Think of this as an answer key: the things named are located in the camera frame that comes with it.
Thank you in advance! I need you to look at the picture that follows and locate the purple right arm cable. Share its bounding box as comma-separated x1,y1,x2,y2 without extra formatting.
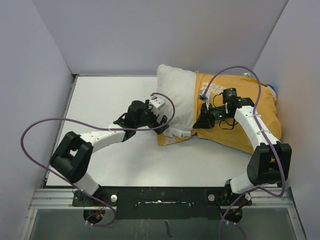
203,65,286,240

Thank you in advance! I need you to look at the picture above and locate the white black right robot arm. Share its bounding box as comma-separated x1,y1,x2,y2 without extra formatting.
193,88,292,205

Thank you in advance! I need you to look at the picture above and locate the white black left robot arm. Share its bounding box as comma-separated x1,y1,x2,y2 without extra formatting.
49,97,169,206

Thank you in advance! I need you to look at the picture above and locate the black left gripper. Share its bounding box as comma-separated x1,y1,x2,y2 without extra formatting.
134,100,168,134

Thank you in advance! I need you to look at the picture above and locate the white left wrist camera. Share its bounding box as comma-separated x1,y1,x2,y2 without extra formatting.
149,96,166,110

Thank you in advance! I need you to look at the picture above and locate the aluminium frame rail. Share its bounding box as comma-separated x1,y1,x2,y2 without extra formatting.
20,188,307,240

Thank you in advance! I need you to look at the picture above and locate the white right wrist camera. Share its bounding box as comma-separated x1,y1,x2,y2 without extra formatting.
198,90,211,108

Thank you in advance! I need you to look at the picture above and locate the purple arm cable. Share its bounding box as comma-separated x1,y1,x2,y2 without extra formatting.
203,65,286,240
20,92,176,228

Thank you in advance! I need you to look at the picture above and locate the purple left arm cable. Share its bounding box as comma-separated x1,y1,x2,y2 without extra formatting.
20,92,176,228

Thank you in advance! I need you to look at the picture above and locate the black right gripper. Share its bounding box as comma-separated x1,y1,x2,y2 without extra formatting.
192,101,231,130

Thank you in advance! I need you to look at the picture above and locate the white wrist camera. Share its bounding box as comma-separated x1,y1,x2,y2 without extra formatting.
198,90,211,108
149,96,166,110

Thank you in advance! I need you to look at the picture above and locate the blue yellow Mickey pillowcase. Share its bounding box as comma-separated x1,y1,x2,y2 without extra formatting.
157,65,282,154

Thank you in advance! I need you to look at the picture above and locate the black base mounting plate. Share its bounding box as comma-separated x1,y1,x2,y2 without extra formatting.
72,183,252,221

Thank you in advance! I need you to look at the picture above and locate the white pillow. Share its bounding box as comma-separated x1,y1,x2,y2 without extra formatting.
156,64,197,139

